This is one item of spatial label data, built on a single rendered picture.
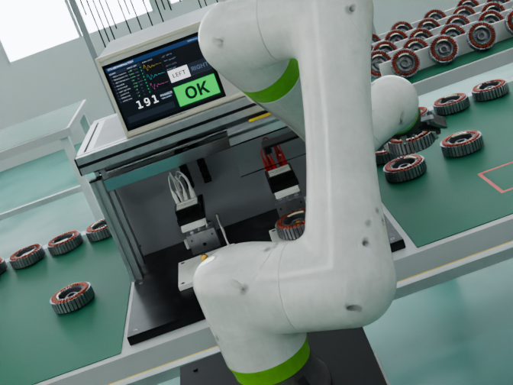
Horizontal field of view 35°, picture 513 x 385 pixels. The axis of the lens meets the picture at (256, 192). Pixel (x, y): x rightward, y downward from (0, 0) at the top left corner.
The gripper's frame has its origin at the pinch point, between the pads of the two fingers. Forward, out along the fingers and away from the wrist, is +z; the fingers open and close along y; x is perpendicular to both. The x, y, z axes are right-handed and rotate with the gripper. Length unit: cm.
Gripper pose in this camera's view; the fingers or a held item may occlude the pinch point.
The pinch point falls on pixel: (410, 138)
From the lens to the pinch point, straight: 198.2
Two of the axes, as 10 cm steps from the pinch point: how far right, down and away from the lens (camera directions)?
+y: 9.3, -2.5, -2.5
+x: -2.0, -9.6, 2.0
